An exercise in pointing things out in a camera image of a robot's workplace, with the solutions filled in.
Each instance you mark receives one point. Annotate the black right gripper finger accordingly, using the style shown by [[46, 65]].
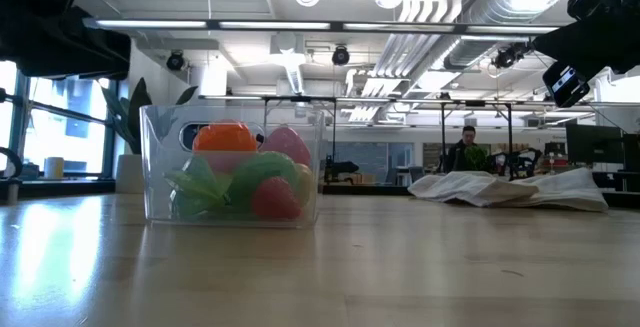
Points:
[[557, 46]]

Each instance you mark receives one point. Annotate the clear plastic container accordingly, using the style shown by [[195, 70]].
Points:
[[155, 207]]

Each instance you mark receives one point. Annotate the orange toy pumpkin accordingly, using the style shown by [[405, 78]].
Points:
[[225, 137]]

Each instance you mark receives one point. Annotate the light green toy starfruit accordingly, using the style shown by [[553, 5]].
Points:
[[200, 187]]

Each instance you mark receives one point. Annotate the green toy mango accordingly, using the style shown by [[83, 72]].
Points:
[[262, 172]]

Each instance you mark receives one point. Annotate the red toy apple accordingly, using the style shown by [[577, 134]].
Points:
[[287, 144]]

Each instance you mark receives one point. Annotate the red toy strawberry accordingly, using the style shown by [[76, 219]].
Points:
[[275, 198]]

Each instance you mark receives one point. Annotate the yellow toy lemon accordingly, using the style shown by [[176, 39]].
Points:
[[305, 182]]

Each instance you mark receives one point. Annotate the long ceiling light strip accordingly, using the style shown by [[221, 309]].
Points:
[[150, 24]]

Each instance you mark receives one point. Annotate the black computer monitor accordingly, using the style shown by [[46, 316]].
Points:
[[595, 144]]

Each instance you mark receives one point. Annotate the black ceiling spotlight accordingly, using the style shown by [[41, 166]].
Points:
[[341, 56], [175, 61]]

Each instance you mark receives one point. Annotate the white cup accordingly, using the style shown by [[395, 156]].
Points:
[[54, 168]]

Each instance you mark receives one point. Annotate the black office chair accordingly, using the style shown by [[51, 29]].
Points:
[[520, 162]]

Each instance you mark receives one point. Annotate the person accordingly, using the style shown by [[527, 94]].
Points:
[[467, 139]]

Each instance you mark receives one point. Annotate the green background plant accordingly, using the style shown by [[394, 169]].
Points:
[[475, 157]]

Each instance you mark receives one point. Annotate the snake plant in white pot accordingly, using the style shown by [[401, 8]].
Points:
[[127, 174]]

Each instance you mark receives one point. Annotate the white checked cloth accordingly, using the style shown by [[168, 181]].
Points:
[[475, 187]]

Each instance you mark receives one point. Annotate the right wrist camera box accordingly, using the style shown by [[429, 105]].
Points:
[[565, 84]]

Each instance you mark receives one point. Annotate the black ceiling camera cluster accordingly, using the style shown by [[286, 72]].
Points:
[[510, 56]]

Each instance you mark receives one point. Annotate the silver ventilation duct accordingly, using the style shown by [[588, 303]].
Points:
[[500, 12]]

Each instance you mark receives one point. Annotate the black background gantry frame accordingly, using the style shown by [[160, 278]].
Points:
[[443, 127]]

